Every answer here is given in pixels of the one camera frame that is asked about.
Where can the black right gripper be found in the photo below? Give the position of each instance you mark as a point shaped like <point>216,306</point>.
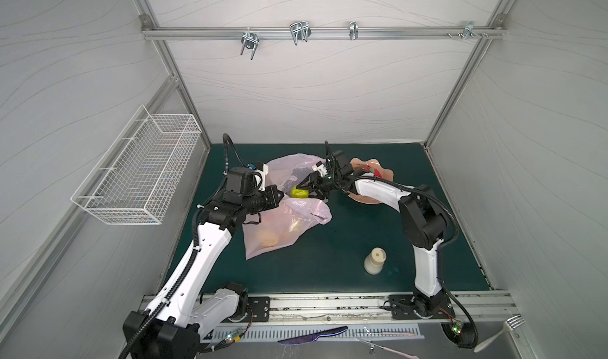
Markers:
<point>314,183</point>

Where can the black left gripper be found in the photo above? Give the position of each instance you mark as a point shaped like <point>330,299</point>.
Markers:
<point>275,196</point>

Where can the pink plastic bag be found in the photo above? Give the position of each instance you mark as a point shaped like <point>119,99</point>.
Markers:
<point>282,226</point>

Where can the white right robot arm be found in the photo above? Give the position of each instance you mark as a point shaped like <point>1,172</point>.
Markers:
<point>427,224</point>

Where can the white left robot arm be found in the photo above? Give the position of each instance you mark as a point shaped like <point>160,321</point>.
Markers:
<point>164,328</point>

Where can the green table mat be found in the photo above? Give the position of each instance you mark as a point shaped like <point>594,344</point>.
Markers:
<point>330,258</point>

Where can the cream plastic bottle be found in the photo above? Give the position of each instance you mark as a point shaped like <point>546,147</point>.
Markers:
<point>375,260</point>

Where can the metal hook clamp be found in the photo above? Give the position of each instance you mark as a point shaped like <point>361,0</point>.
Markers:
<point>300,31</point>

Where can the purple plastic knife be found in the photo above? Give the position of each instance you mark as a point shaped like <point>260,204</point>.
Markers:
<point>313,337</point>

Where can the metal u-bolt clamp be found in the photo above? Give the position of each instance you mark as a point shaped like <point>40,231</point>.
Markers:
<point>250,41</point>

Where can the pink plastic utensil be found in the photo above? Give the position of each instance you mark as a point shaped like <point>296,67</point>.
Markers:
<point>387,349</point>

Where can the silver fork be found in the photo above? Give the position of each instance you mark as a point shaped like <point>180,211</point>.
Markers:
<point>509,325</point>

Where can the white wire basket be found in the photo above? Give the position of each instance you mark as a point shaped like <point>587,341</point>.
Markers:
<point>136,178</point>

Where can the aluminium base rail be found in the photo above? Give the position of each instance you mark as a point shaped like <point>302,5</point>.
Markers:
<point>333,309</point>

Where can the small metal ring clamp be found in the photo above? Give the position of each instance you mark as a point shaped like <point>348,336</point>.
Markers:
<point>353,31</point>

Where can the aluminium top rail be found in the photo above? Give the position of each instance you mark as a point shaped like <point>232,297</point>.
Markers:
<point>317,33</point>

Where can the metal corner bracket clamp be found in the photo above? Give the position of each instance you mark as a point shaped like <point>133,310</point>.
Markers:
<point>468,33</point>

